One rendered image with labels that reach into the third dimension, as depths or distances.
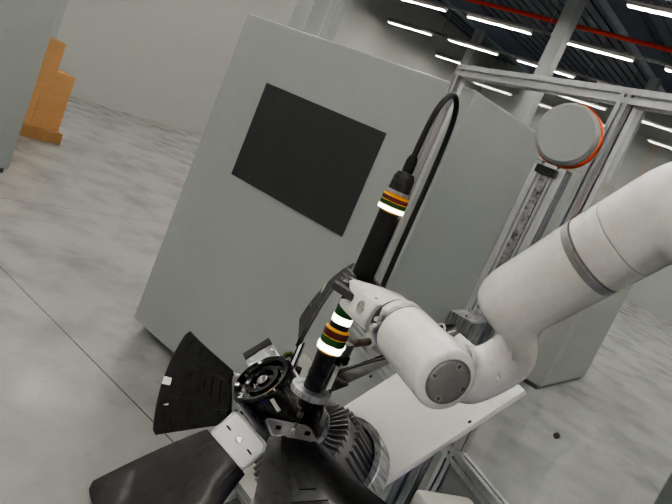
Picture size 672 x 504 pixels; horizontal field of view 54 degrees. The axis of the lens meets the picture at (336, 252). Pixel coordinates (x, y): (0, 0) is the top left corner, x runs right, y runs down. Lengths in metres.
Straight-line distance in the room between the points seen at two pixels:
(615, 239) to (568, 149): 1.01
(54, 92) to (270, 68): 5.68
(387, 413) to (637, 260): 0.85
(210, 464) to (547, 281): 0.72
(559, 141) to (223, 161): 2.55
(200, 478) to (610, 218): 0.82
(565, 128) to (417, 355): 1.00
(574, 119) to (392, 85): 1.71
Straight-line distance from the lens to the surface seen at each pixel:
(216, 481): 1.22
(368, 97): 3.37
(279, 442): 1.12
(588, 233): 0.71
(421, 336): 0.85
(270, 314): 3.56
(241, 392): 1.23
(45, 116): 9.28
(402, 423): 1.41
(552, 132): 1.72
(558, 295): 0.74
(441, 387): 0.83
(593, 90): 1.94
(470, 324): 1.62
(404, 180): 1.04
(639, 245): 0.70
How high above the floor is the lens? 1.70
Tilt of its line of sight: 11 degrees down
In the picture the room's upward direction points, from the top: 23 degrees clockwise
